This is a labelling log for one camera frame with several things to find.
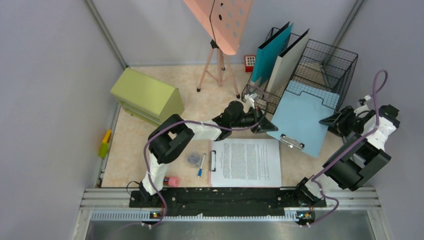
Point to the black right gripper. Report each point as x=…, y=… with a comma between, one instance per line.
x=338, y=120

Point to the grey white file folder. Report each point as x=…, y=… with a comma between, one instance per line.
x=286, y=63

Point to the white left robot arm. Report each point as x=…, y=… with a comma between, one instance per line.
x=166, y=143

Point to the pink capped tube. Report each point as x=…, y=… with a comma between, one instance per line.
x=172, y=181

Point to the red white small box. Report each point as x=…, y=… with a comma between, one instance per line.
x=249, y=63

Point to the pink perforated board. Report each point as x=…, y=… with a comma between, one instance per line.
x=224, y=20

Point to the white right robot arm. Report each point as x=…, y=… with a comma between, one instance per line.
x=364, y=132

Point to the pink clipboard with papers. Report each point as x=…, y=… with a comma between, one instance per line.
x=245, y=163

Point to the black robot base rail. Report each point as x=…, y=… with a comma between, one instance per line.
x=224, y=201

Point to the teal file folder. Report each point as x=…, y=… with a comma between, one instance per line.
x=267, y=54

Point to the blue white marker pen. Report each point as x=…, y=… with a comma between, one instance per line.
x=199, y=174

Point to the black wire mesh file rack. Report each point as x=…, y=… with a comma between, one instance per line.
x=321, y=66

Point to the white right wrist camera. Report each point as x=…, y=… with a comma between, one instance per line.
x=363, y=108

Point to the clear jar of paperclips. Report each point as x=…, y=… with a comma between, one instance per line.
x=194, y=160

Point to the yellow green toy block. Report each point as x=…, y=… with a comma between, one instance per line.
x=105, y=143

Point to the light blue clipboard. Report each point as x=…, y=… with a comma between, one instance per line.
x=298, y=116

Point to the green metal drawer box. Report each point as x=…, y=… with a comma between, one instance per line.
x=147, y=98

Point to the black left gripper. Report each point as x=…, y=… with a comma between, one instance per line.
x=264, y=125

